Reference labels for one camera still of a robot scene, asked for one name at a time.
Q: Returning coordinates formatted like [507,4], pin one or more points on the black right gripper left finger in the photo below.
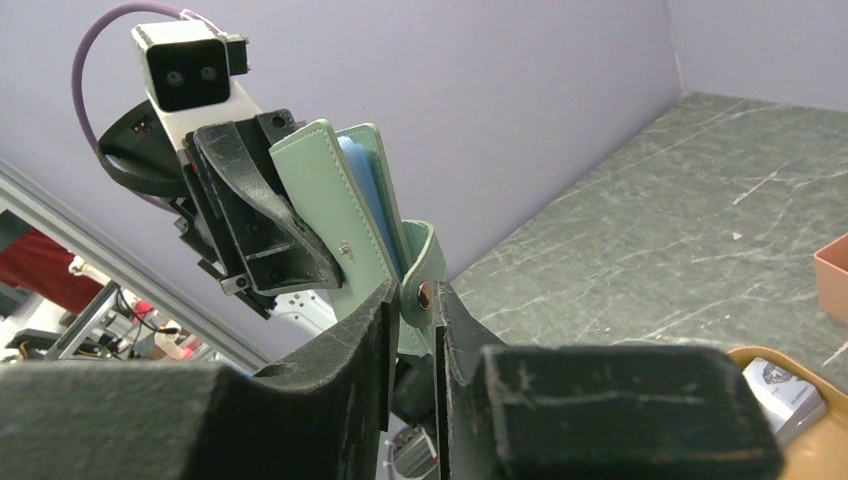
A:
[317,413]

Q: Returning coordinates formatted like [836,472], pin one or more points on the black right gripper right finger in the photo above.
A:
[590,412]

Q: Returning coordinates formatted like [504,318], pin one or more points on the yellow oval tray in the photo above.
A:
[821,451]

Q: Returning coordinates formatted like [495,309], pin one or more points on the mint green card holder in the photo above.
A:
[340,184]

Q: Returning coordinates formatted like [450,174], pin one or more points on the silver credit card stack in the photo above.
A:
[790,404]

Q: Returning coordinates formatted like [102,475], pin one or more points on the orange desk file organizer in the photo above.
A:
[830,267]

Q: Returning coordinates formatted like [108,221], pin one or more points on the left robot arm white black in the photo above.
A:
[136,153]

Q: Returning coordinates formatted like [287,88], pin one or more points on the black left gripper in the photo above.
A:
[250,237]

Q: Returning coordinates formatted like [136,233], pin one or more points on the aluminium frame beam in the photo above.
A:
[132,243]

